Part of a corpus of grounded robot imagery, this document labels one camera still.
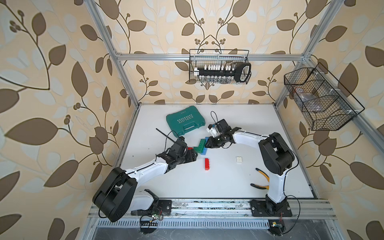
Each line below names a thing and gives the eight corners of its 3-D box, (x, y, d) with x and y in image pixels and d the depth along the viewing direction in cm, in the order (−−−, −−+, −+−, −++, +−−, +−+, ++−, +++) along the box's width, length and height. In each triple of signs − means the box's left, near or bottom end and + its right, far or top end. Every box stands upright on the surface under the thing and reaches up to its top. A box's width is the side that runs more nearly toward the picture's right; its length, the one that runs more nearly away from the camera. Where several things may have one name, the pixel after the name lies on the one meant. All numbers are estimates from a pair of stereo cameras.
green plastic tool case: (175, 139, 102) (174, 135, 98) (165, 119, 113) (164, 115, 109) (206, 125, 110) (206, 121, 106) (194, 108, 121) (194, 104, 117)
